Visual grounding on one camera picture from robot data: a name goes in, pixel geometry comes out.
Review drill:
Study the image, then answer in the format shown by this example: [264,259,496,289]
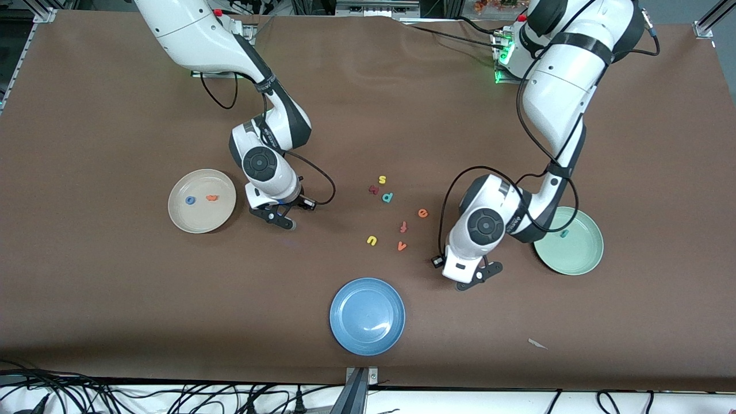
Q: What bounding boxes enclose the blue plate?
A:
[329,278,407,357]

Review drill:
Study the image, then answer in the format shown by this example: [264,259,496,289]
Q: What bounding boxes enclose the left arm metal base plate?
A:
[492,29,524,86]

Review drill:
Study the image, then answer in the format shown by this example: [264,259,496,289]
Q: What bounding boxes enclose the green plate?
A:
[532,206,605,276]

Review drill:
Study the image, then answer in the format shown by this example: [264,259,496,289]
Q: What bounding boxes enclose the thin black table cable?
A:
[402,20,502,49]

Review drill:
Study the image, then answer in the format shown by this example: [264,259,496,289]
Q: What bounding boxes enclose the aluminium frame profile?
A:
[694,0,736,39]
[0,7,58,116]

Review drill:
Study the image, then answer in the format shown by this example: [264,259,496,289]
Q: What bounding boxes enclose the light brown plate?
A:
[167,168,237,234]

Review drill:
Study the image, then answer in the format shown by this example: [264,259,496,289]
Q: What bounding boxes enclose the black aluminium post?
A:
[331,368,369,414]

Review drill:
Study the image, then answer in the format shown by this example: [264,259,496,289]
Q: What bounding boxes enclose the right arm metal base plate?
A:
[190,20,256,78]

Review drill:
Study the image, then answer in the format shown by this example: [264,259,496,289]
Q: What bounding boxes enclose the large table cover sheet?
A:
[0,10,736,393]

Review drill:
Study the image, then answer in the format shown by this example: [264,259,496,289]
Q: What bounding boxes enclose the grey metal clamp bracket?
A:
[346,367,379,386]

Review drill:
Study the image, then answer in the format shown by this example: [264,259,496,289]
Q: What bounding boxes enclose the grey socket box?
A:
[335,0,421,17]

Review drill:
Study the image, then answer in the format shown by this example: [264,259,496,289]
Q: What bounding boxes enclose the tangled black cables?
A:
[0,359,325,414]

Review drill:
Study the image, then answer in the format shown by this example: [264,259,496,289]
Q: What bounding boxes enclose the orange patterned object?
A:
[473,0,521,14]

